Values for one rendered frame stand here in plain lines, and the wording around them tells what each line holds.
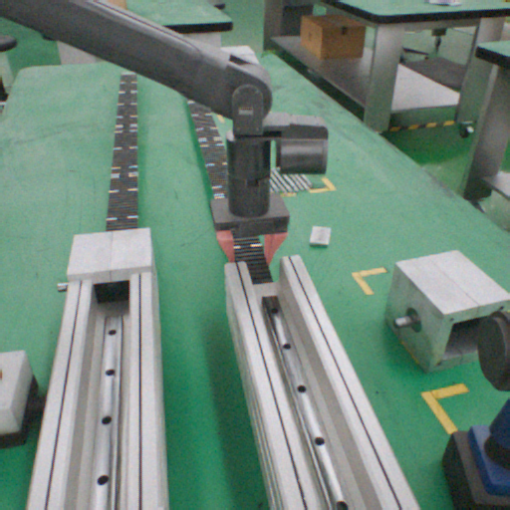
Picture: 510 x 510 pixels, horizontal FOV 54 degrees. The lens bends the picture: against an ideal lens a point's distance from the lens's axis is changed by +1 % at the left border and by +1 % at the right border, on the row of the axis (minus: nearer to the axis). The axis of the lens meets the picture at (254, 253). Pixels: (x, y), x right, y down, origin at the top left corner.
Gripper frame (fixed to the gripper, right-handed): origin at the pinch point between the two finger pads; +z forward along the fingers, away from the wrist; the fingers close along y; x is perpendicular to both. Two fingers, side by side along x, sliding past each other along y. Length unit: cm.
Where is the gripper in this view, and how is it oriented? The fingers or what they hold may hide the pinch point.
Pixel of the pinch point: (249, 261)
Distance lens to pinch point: 72.6
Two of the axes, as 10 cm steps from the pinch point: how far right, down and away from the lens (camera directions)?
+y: 9.8, -1.1, 1.5
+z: 0.0, 8.2, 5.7
